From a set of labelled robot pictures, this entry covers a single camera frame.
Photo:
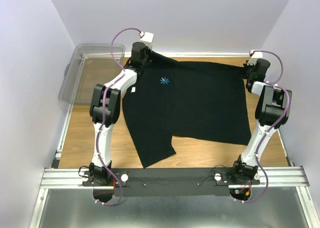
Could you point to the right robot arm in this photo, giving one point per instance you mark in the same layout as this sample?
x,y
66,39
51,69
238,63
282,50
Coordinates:
x,y
272,111

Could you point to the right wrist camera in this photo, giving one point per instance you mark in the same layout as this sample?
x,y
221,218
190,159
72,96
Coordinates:
x,y
254,55

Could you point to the clear plastic bin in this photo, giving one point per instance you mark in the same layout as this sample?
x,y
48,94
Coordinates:
x,y
90,64

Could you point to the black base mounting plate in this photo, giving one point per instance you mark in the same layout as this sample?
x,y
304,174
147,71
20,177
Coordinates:
x,y
166,182

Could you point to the black t-shirt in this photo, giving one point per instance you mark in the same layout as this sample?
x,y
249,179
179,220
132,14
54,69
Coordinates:
x,y
196,99

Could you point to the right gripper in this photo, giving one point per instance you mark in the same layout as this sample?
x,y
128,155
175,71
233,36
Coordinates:
x,y
246,66

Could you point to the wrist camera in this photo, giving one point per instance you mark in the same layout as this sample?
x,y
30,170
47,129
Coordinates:
x,y
147,38
254,55

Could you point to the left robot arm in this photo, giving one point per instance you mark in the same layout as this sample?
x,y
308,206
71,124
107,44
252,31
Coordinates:
x,y
105,110

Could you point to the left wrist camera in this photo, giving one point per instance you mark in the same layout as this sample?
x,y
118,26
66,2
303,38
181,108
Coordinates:
x,y
147,38

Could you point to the aluminium front frame rail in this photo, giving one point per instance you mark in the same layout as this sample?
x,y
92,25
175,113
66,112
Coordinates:
x,y
278,197

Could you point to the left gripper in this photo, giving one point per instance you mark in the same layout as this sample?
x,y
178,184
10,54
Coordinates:
x,y
148,50

